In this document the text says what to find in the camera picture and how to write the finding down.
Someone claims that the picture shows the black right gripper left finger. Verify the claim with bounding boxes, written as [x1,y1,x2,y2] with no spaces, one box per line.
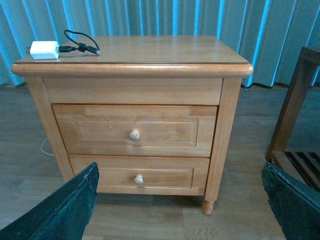
[0,162,100,240]

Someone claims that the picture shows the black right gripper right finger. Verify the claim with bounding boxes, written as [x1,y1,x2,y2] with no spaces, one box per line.
[261,162,320,240]

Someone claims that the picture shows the wooden drawer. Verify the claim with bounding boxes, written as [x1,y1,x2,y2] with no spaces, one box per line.
[53,104,217,157]
[69,154,209,196]

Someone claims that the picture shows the white charger adapter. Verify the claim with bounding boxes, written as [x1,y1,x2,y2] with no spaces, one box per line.
[27,41,59,60]

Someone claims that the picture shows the black usb cable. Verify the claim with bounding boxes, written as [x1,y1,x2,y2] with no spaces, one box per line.
[58,29,101,55]

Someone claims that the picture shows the dark wooden rack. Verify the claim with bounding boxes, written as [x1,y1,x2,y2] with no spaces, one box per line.
[265,46,320,192]

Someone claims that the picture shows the wooden nightstand cabinet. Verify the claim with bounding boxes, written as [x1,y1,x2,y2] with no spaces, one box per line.
[11,36,254,216]

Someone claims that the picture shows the pale green curtain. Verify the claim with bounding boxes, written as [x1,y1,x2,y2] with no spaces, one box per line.
[0,0,320,87]

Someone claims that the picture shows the white charging cable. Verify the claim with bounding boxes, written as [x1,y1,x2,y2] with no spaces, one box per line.
[40,137,52,156]

